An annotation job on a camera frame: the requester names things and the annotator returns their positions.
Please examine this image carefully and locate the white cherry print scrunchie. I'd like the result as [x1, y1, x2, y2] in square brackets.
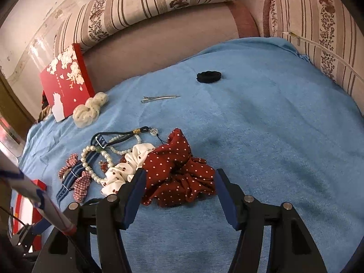
[101, 143, 155, 196]

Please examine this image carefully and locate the red plaid scrunchie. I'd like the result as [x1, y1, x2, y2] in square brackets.
[56, 154, 91, 205]

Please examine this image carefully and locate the red white-dotted scrunchie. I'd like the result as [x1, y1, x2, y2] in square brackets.
[141, 128, 215, 207]

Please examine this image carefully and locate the large white pearl bracelet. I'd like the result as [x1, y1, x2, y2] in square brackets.
[80, 145, 115, 185]

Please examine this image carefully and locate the blue striped watch strap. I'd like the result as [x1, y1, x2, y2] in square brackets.
[56, 134, 109, 207]

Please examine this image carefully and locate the small white bead bracelet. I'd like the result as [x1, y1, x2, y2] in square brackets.
[107, 134, 143, 157]

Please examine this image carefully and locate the dark cord phone charm strap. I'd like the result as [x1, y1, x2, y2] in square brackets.
[90, 126, 174, 149]

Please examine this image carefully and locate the red open gift box tray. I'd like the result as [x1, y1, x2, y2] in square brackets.
[12, 179, 47, 252]

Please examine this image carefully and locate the cream dotted scrunchie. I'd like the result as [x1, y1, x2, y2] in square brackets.
[72, 92, 109, 128]

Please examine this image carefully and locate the blue terry cloth cover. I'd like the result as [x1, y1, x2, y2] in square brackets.
[19, 38, 363, 272]

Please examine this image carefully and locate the silver metal hair clip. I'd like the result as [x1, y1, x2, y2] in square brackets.
[141, 96, 179, 104]

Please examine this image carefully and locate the red floral box lid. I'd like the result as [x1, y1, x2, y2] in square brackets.
[40, 43, 95, 122]

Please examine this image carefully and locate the brown sofa backrest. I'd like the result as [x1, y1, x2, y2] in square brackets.
[83, 1, 259, 92]

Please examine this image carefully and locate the striped floral bolster left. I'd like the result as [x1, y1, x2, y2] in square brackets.
[54, 0, 231, 56]

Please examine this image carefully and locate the striped floral cushion right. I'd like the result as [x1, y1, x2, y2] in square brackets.
[263, 0, 363, 109]

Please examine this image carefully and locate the white blue patterned cable sleeve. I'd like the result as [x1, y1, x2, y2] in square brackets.
[0, 150, 78, 237]

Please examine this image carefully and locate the small black hair tie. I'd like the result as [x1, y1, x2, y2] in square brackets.
[196, 70, 223, 85]

